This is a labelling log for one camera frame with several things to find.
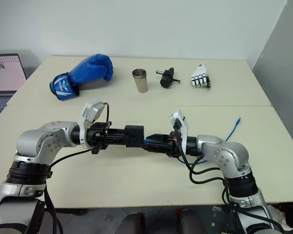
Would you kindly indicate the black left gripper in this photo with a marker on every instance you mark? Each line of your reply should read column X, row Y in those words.
column 98, row 136

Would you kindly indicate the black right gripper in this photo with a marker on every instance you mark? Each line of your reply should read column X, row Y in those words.
column 173, row 146

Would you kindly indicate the small black box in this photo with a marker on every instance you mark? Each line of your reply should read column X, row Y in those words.
column 134, row 136

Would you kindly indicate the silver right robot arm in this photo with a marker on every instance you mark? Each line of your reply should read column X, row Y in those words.
column 224, row 152

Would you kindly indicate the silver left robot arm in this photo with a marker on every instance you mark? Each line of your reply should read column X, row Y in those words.
column 36, row 141

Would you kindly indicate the stacked stainless steel cups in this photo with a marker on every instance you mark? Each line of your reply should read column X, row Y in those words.
column 141, row 83

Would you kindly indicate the blue boxing glove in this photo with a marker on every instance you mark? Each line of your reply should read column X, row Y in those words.
column 88, row 73

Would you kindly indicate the white robotic hand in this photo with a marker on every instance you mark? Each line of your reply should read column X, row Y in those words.
column 200, row 76

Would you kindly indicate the open grey laptop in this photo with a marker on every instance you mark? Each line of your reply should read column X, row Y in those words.
column 3, row 73

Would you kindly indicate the grey partition panel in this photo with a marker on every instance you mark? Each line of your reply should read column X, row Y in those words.
column 280, row 85

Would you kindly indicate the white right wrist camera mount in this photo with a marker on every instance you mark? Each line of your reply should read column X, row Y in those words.
column 183, row 126

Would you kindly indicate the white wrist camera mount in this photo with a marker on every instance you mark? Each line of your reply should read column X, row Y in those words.
column 183, row 126
column 90, row 111

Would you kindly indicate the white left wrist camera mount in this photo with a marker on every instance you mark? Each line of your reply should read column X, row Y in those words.
column 90, row 111

